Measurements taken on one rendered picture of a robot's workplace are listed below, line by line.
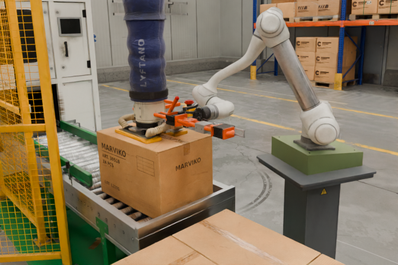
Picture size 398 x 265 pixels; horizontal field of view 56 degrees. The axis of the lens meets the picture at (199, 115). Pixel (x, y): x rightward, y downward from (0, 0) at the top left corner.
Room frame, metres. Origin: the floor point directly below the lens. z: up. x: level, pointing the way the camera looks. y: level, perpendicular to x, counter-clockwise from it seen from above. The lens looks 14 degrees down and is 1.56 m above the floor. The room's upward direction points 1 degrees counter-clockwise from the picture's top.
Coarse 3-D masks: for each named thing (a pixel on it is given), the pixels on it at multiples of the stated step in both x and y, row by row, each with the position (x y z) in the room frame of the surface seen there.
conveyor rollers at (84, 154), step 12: (60, 132) 3.62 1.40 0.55; (60, 144) 3.25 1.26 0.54; (72, 144) 3.23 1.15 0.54; (84, 144) 3.21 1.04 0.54; (72, 156) 2.94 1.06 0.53; (84, 156) 2.92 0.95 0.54; (96, 156) 2.90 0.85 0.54; (84, 168) 2.64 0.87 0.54; (96, 168) 2.61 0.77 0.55; (96, 180) 2.40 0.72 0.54; (96, 192) 2.21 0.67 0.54; (120, 204) 2.03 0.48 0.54; (132, 216) 1.87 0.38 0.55; (144, 216) 1.91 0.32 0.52
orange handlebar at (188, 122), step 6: (168, 102) 2.41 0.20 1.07; (156, 114) 2.04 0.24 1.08; (180, 120) 1.89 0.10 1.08; (186, 120) 1.86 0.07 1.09; (192, 120) 1.86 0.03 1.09; (186, 126) 1.85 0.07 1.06; (192, 126) 1.81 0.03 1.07; (210, 126) 1.77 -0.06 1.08; (228, 132) 1.64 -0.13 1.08; (234, 132) 1.66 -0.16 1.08
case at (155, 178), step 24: (120, 144) 2.02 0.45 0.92; (144, 144) 1.91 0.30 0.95; (168, 144) 1.90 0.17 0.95; (192, 144) 1.95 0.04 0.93; (120, 168) 2.04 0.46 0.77; (144, 168) 1.87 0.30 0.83; (168, 168) 1.82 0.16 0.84; (192, 168) 1.95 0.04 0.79; (120, 192) 2.05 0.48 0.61; (144, 192) 1.88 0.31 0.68; (168, 192) 1.82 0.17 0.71; (192, 192) 1.94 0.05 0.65
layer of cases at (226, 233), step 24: (216, 216) 1.85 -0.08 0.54; (240, 216) 1.85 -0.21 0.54; (168, 240) 1.63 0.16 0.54; (192, 240) 1.63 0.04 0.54; (216, 240) 1.62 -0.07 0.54; (240, 240) 1.62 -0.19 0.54; (264, 240) 1.61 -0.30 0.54; (288, 240) 1.61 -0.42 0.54; (120, 264) 1.45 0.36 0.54; (144, 264) 1.44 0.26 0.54; (168, 264) 1.44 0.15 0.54; (192, 264) 1.44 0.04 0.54; (216, 264) 1.43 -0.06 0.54; (240, 264) 1.43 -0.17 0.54; (264, 264) 1.42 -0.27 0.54; (288, 264) 1.42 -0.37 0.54; (312, 264) 1.42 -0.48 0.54; (336, 264) 1.41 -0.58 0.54
